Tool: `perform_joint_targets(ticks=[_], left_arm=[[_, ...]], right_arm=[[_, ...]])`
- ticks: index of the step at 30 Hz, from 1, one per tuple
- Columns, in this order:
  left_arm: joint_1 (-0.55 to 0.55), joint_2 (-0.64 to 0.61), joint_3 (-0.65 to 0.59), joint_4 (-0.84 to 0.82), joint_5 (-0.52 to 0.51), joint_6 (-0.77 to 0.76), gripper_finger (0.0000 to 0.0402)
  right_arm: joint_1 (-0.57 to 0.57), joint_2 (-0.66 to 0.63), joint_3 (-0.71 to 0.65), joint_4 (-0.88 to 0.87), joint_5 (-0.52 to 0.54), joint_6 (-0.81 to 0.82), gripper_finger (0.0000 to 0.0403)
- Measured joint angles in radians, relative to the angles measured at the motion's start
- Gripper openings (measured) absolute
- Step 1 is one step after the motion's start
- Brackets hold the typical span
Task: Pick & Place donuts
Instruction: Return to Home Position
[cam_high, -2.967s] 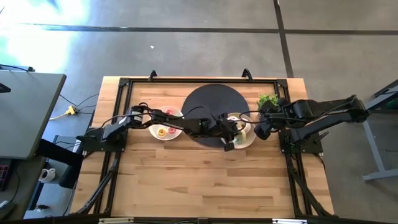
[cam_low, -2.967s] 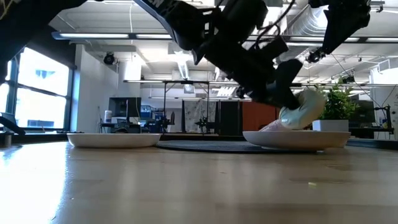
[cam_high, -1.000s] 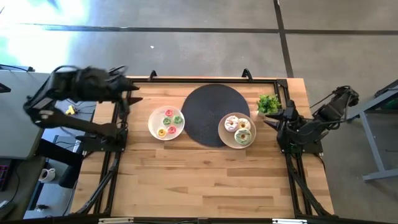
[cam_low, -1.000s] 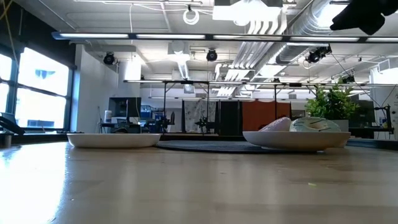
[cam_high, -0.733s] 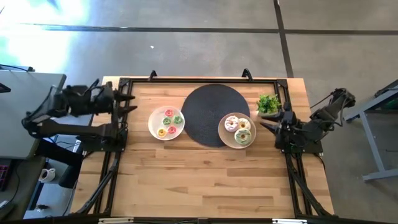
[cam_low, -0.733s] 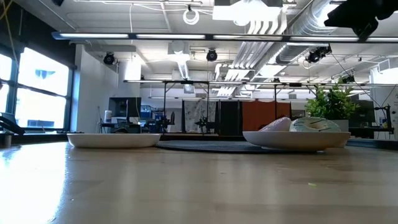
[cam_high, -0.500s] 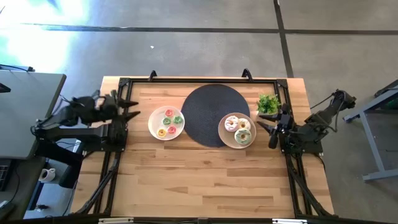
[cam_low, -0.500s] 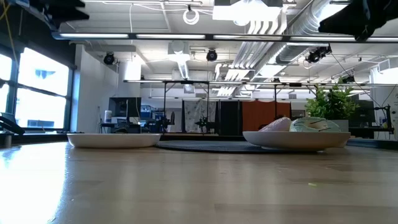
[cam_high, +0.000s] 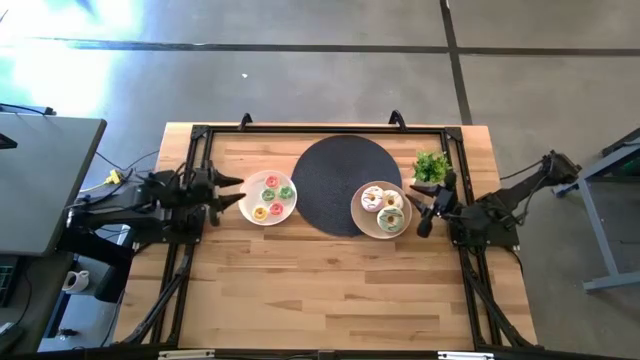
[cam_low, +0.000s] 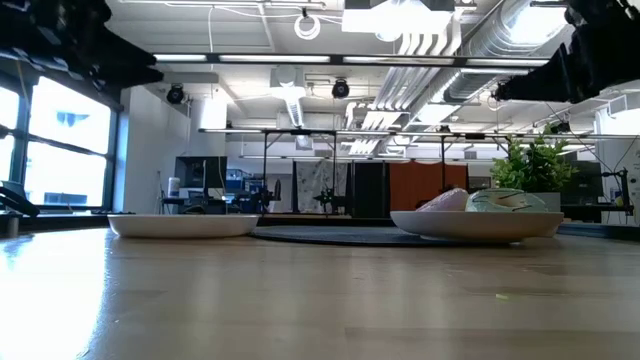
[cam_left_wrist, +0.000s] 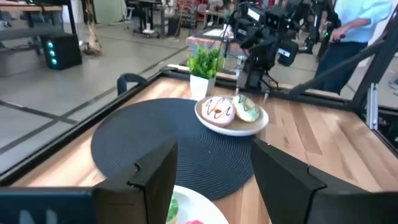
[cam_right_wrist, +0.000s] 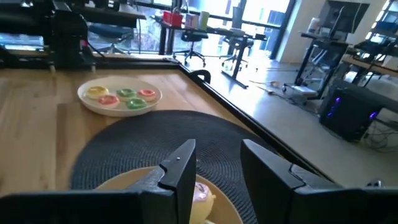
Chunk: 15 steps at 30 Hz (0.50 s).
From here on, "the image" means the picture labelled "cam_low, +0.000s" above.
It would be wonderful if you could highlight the black stand with clamp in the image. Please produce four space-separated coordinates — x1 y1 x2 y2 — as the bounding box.
601 167 636 217

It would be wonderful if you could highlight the silver ventilation duct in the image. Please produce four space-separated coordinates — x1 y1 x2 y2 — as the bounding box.
443 0 567 104

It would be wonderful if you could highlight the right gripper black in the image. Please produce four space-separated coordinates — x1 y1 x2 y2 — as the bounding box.
493 22 640 105

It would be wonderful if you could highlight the white coiled ceiling cable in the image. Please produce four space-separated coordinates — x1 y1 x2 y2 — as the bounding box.
293 13 322 41

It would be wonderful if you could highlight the white round plate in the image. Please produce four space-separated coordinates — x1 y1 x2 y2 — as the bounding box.
389 210 565 245
107 213 261 239

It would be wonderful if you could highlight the black curtain panel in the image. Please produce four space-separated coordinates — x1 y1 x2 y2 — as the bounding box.
352 162 389 219

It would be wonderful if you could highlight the black round placemat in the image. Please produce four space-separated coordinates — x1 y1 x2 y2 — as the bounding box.
249 224 501 248

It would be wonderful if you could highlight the black computer monitor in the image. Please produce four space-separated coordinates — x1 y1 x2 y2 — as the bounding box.
174 155 229 190

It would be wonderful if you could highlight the orange partition wall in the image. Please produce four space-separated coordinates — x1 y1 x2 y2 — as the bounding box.
389 162 470 212

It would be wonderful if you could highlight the overhead light bar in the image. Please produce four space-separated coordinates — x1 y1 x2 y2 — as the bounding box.
152 52 551 69

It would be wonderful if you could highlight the green potted plant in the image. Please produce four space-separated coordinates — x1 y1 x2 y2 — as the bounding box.
489 124 579 194

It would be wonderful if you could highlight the large window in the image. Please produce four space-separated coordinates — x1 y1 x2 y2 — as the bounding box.
0 74 120 212

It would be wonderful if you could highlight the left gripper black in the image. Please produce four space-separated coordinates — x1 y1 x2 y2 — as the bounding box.
0 19 165 90

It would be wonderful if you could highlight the grey patterned panel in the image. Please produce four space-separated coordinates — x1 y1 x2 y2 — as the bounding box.
293 159 349 214

